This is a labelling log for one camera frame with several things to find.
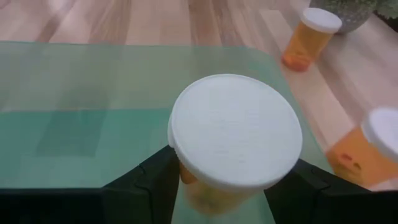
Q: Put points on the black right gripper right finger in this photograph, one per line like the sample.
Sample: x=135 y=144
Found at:
x=311 y=199

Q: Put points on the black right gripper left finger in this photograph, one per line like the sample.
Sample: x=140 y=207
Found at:
x=143 y=193

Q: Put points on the orange pill bottle white cap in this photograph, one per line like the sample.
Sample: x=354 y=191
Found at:
x=233 y=130
x=357 y=158
x=308 y=43

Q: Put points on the green translucent plastic tray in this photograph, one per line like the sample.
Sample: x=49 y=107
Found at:
x=93 y=124

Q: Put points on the small potted green plant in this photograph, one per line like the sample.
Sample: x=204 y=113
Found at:
x=351 y=12

